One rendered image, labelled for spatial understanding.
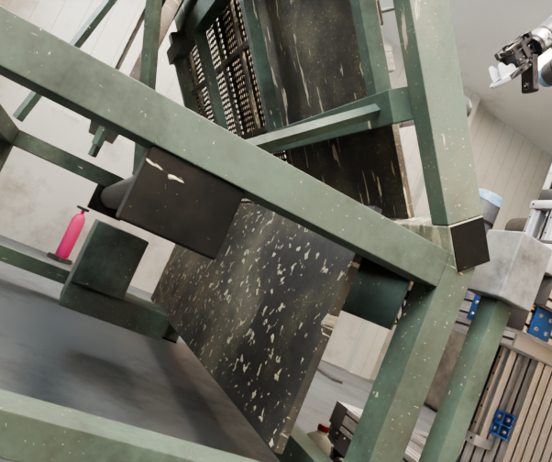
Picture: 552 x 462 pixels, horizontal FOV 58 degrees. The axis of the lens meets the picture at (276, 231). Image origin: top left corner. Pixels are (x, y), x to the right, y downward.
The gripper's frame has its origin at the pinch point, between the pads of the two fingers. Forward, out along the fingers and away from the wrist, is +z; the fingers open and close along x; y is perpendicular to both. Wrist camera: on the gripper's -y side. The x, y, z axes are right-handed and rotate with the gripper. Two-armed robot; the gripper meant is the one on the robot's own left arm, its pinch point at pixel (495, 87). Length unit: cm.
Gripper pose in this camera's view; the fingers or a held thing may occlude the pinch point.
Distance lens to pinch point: 167.8
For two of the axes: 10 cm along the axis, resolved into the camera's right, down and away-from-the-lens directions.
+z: -7.5, 6.1, -2.6
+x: 3.5, 0.3, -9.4
